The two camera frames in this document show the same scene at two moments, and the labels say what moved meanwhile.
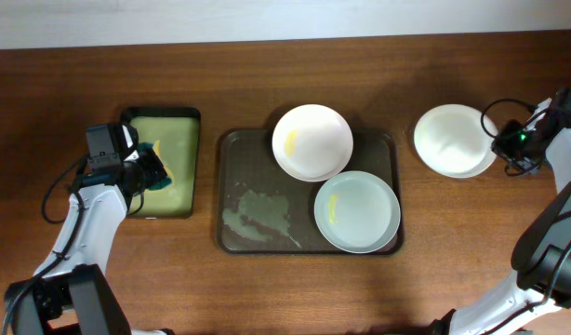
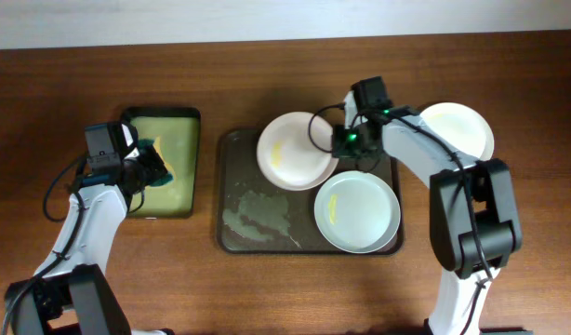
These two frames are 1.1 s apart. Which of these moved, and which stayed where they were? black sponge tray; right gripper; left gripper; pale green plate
Moved: right gripper
Stayed: pale green plate; black sponge tray; left gripper
